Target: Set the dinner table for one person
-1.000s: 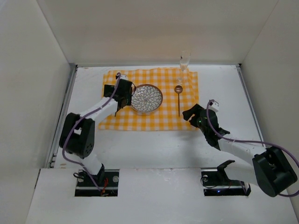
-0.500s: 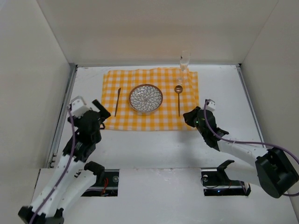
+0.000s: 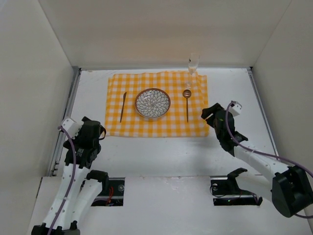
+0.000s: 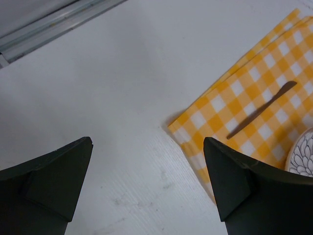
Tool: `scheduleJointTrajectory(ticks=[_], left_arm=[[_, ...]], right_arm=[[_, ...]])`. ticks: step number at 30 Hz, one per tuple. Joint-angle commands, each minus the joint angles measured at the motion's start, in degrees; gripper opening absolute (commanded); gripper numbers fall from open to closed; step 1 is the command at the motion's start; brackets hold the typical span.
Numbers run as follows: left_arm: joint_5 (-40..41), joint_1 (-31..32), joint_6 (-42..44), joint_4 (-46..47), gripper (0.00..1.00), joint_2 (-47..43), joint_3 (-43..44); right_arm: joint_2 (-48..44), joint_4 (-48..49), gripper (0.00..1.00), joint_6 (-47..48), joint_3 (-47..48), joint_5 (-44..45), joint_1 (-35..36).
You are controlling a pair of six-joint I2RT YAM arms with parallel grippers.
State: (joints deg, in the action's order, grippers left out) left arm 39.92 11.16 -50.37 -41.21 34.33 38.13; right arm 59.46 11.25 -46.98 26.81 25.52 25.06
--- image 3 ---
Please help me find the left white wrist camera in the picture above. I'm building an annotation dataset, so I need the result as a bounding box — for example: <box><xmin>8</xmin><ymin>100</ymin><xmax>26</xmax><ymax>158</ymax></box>
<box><xmin>60</xmin><ymin>117</ymin><xmax>83</xmax><ymax>139</ymax></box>

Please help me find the copper spoon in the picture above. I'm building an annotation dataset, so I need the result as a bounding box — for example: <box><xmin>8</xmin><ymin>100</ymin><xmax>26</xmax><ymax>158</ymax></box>
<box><xmin>182</xmin><ymin>89</ymin><xmax>192</xmax><ymax>122</ymax></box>

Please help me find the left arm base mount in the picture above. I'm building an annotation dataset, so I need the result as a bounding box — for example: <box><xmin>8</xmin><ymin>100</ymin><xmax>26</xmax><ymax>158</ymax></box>
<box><xmin>91</xmin><ymin>178</ymin><xmax>125</xmax><ymax>207</ymax></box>

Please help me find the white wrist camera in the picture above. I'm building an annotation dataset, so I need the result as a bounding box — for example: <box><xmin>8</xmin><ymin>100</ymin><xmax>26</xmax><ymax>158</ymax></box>
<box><xmin>60</xmin><ymin>117</ymin><xmax>83</xmax><ymax>139</ymax></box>
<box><xmin>229</xmin><ymin>101</ymin><xmax>243</xmax><ymax>117</ymax></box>

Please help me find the clear champagne flute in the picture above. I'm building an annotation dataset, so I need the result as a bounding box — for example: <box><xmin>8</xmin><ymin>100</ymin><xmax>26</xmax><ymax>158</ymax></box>
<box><xmin>185</xmin><ymin>53</ymin><xmax>200</xmax><ymax>89</ymax></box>

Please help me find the patterned ceramic plate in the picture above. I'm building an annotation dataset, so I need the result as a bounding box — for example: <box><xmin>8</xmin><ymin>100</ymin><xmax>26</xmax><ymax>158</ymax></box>
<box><xmin>134</xmin><ymin>88</ymin><xmax>171</xmax><ymax>119</ymax></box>

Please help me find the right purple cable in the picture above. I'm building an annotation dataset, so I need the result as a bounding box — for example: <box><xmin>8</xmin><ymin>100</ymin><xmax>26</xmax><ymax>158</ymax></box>
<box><xmin>225</xmin><ymin>102</ymin><xmax>313</xmax><ymax>218</ymax></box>

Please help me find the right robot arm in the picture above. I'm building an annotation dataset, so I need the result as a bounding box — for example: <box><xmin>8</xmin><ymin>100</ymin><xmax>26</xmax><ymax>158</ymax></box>
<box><xmin>201</xmin><ymin>101</ymin><xmax>313</xmax><ymax>218</ymax></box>

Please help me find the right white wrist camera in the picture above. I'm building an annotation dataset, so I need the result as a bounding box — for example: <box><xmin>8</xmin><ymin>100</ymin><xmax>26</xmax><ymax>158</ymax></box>
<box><xmin>229</xmin><ymin>101</ymin><xmax>243</xmax><ymax>117</ymax></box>

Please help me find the yellow white checkered cloth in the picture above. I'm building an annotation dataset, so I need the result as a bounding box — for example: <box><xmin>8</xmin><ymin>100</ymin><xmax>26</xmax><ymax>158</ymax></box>
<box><xmin>105</xmin><ymin>71</ymin><xmax>209</xmax><ymax>138</ymax></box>

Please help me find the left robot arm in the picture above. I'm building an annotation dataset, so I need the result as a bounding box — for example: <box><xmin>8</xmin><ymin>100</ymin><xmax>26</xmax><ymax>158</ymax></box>
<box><xmin>31</xmin><ymin>117</ymin><xmax>109</xmax><ymax>235</ymax></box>

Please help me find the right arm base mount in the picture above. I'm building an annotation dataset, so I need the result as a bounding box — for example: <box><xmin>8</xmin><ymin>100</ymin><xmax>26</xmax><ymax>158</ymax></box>
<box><xmin>209</xmin><ymin>167</ymin><xmax>263</xmax><ymax>206</ymax></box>

